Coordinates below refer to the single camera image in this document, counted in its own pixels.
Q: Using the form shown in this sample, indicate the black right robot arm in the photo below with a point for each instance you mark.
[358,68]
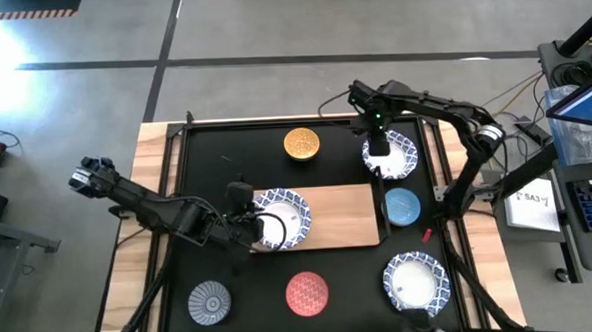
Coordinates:
[469,123]

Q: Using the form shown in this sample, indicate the wooden shelf with black legs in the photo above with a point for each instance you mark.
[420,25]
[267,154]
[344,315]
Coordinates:
[343,214]

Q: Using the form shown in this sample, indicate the clear plastic bag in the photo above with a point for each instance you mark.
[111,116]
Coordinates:
[575,144]

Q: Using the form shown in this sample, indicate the black table mat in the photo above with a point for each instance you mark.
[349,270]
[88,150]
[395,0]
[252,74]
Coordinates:
[255,153]

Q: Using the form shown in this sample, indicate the grey desk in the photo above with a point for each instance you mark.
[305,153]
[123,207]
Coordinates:
[9,243]

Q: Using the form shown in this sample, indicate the small red clip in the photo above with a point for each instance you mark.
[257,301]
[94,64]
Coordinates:
[426,234]

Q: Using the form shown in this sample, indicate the yellow patterned bowl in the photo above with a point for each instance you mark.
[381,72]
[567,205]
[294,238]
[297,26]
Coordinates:
[301,144]

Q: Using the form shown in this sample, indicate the blue and white patterned bowl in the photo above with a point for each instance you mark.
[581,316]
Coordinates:
[416,283]
[401,161]
[291,221]

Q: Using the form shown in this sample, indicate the red-rimmed swirl patterned bowl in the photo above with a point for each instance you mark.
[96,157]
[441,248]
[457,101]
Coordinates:
[306,294]

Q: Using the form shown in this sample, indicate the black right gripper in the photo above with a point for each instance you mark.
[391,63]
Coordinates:
[373,105]

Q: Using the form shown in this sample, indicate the white SA3 label sheet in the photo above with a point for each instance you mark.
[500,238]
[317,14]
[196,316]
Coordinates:
[530,203]

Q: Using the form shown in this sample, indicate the grey striped bowl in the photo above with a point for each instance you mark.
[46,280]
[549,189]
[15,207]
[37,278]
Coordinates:
[209,302]

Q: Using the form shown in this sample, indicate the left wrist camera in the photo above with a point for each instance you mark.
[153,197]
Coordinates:
[239,196]

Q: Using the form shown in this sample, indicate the black pole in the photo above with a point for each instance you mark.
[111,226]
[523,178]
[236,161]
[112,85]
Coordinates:
[585,28]

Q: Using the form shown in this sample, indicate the black power strip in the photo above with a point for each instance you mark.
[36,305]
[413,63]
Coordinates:
[531,132]

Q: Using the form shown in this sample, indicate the black metal rig frame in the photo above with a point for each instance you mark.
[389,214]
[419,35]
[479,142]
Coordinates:
[181,156]

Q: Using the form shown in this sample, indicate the hazard striped floor mat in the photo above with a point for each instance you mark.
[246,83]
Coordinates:
[24,7]

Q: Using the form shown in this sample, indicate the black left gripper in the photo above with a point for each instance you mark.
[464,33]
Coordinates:
[239,231]

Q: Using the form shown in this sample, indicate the grey equipment cart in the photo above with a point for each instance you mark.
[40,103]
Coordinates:
[590,253]

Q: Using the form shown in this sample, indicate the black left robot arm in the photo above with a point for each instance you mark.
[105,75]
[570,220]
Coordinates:
[147,205]

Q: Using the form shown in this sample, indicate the blue screen monitor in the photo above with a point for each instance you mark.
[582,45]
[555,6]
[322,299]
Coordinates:
[586,100]

